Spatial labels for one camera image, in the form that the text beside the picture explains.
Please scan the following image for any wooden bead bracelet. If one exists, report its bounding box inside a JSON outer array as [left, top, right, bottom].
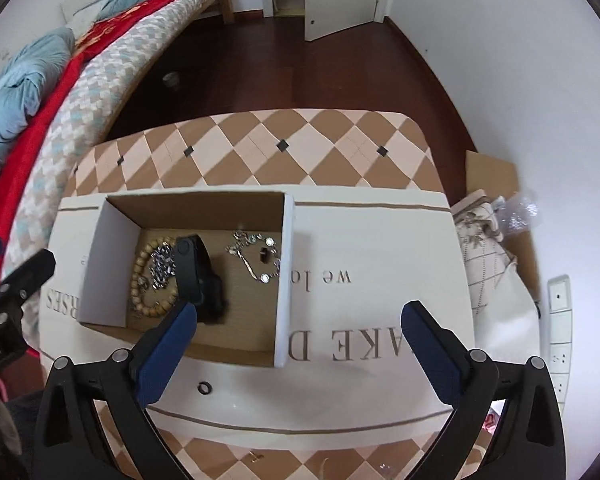
[[130, 235, 179, 319]]

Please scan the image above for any thick silver chain bracelet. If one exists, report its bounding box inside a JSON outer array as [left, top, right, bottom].
[[148, 242, 178, 291]]

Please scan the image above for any thin silver chain necklace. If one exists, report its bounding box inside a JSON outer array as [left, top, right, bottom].
[[224, 228, 283, 285]]

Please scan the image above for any checkered quilt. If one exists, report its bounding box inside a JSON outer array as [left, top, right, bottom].
[[0, 0, 216, 277]]

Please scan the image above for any patterned fabric bag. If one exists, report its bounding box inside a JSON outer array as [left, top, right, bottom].
[[452, 190, 540, 364]]

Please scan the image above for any white cardboard box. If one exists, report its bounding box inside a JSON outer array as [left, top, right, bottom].
[[76, 190, 294, 367]]

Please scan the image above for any white power strip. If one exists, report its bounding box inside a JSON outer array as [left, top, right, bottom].
[[548, 275, 572, 411]]

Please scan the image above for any clear plastic wrap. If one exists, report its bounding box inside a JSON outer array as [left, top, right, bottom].
[[496, 193, 540, 237]]

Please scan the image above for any light blue blanket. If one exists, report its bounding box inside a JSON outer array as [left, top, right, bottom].
[[0, 0, 146, 173]]

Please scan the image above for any flat brown cardboard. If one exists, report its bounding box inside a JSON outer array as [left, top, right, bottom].
[[466, 151, 541, 301]]

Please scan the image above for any red blanket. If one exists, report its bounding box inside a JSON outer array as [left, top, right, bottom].
[[0, 0, 214, 256]]

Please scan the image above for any cream printed tablecloth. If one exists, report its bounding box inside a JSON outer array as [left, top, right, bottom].
[[40, 108, 475, 479]]

